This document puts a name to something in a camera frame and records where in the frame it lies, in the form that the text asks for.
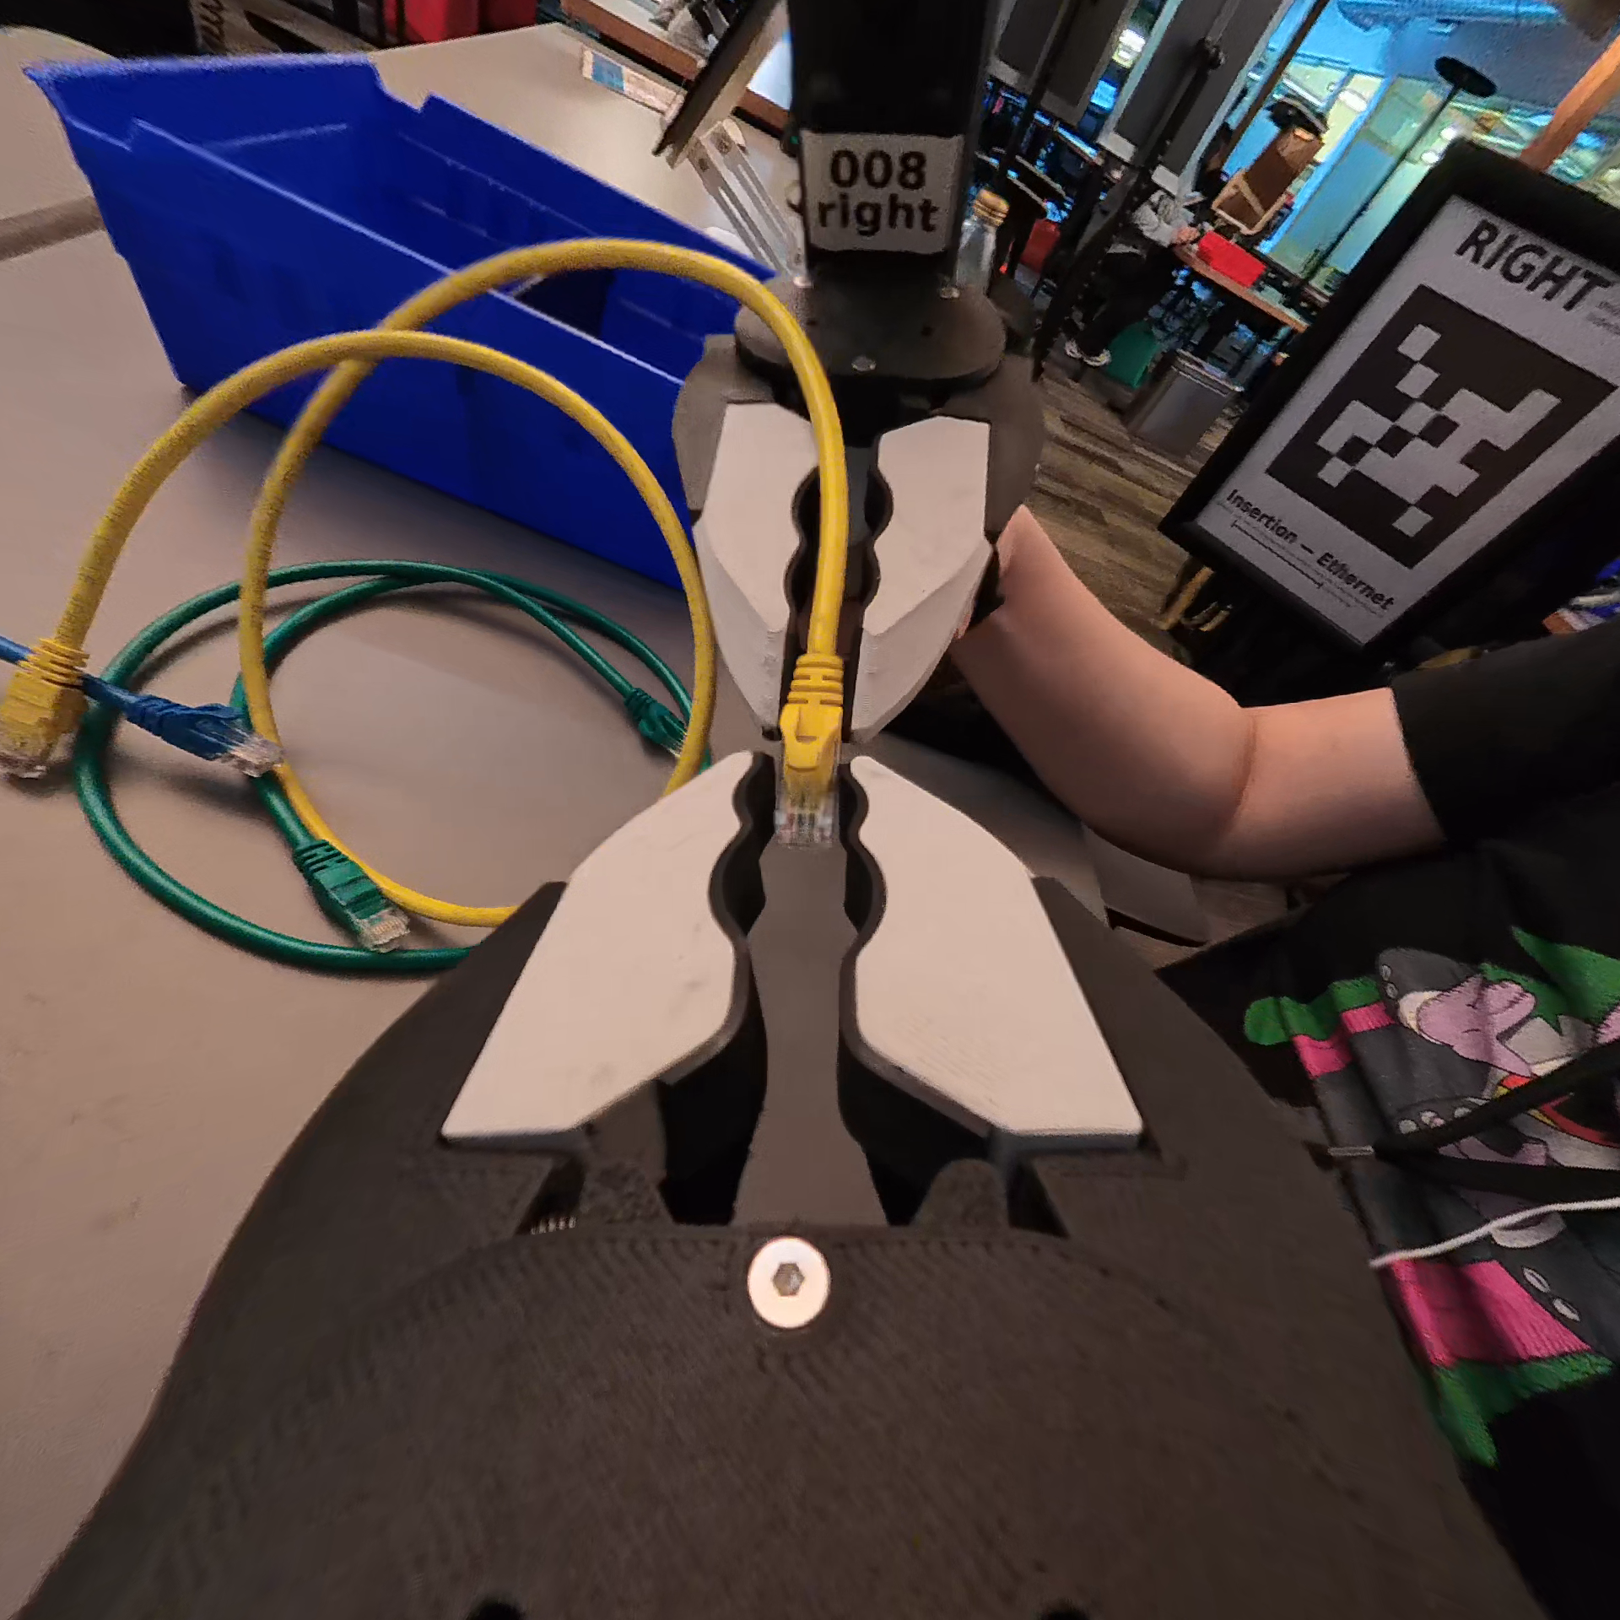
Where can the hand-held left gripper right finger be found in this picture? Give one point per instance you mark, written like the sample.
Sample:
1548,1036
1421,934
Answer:
987,999

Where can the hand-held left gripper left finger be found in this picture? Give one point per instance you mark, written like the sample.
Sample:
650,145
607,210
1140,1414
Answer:
607,999

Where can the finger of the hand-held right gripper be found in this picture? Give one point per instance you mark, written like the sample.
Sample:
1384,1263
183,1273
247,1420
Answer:
929,544
746,544

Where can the blue plastic bin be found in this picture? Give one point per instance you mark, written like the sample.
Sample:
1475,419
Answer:
316,316

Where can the person's right forearm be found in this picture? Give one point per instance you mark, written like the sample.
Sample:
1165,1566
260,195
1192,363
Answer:
1138,733

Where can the glass bottle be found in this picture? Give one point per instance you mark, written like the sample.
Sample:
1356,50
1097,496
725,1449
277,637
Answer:
972,247

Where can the metal display stand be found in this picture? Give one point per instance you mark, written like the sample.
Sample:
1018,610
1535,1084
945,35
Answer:
733,164

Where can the grey waste bin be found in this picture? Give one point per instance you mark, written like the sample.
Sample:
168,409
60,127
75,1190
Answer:
1182,405

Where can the red plastic bin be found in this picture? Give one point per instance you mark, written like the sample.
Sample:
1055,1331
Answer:
1234,259

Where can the blue white paper sheet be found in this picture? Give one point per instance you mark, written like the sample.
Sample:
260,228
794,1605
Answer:
619,70

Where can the framed marker sign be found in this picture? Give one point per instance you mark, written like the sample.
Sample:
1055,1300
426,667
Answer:
1429,430

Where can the black printed t-shirt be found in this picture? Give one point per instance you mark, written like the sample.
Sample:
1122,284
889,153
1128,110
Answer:
1518,760

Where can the black floor lamp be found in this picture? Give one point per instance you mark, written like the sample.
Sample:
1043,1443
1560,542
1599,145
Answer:
1462,75

